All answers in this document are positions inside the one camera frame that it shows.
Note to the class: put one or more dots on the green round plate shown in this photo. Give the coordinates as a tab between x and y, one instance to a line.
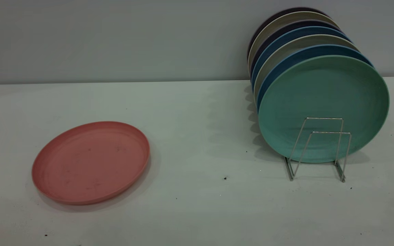
320	89

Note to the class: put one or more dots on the beige round plate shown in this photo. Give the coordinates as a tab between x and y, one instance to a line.
296	16
320	39

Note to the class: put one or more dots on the navy purple round plate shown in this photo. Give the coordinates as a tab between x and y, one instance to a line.
306	23

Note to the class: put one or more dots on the dark blue round plate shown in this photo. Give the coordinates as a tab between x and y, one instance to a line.
286	58

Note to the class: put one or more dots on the dark maroon round plate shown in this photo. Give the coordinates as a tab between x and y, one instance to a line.
286	12

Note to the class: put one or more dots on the light blue round plate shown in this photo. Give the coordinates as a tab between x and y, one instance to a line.
303	31

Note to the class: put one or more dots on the pink round plate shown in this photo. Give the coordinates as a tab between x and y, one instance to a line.
91	164

